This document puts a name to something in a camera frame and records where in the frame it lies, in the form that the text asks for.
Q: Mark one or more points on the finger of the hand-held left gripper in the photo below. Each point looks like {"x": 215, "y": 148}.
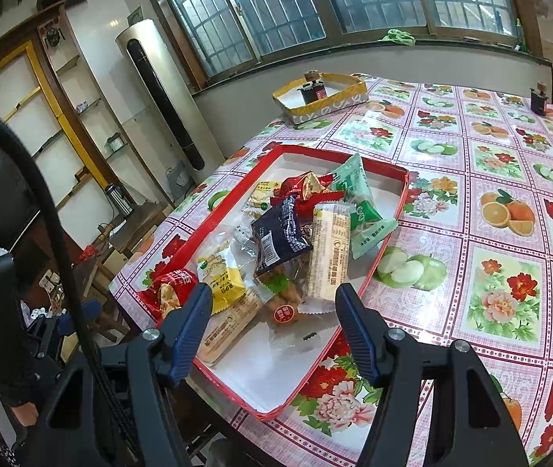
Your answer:
{"x": 65, "y": 323}

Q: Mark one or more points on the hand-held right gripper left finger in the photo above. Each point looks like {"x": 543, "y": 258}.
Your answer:
{"x": 191, "y": 335}

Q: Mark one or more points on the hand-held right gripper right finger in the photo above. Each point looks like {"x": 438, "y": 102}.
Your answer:
{"x": 359, "y": 335}

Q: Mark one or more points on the long cream snack packet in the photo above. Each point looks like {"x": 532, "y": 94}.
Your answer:
{"x": 232, "y": 321}

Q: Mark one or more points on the red snack packet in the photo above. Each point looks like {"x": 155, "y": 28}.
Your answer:
{"x": 169, "y": 287}

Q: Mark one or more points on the small yellow snack packet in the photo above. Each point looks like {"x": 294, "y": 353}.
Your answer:
{"x": 225, "y": 287}

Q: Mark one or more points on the clear packet orange pastry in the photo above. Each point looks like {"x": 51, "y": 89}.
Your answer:
{"x": 284, "y": 311}

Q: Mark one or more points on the red rimmed tray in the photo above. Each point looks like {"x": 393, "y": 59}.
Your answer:
{"x": 257, "y": 384}

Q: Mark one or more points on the beige bar snack packet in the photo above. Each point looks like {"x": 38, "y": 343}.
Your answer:
{"x": 327, "y": 253}

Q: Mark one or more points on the small clear white packet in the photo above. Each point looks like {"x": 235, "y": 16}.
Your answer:
{"x": 241, "y": 243}

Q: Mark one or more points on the navy snack packet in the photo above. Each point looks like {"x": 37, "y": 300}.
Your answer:
{"x": 281, "y": 233}

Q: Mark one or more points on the green snack packet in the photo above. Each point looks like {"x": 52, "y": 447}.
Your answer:
{"x": 357, "y": 189}

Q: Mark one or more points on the red candy wrapper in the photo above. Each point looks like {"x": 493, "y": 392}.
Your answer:
{"x": 296, "y": 189}

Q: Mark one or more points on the yellow chips packet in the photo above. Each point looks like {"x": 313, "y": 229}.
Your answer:
{"x": 261, "y": 192}

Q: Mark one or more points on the person's left hand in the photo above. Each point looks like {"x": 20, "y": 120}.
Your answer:
{"x": 26, "y": 414}

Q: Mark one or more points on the wooden chair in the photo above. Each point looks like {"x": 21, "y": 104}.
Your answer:
{"x": 106, "y": 272}

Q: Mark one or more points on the fruit and flower print tablecloth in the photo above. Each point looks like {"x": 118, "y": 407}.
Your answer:
{"x": 451, "y": 233}

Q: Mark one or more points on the wooden shelf cabinet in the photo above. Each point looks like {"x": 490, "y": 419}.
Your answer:
{"x": 86, "y": 121}

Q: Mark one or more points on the yellow rimmed tray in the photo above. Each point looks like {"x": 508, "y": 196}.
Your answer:
{"x": 335, "y": 102}

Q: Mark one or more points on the dark bottle with cork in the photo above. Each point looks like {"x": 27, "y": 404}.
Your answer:
{"x": 313, "y": 91}

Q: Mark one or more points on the white tower air conditioner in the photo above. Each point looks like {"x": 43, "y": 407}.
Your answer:
{"x": 159, "y": 82}

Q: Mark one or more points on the small dark device on table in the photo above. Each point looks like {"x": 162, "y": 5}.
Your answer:
{"x": 539, "y": 99}

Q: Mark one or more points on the green cloth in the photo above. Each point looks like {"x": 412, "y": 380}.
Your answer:
{"x": 398, "y": 36}

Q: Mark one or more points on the barred window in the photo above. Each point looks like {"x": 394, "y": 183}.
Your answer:
{"x": 281, "y": 9}

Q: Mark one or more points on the green bottle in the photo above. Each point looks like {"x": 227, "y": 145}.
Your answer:
{"x": 521, "y": 34}

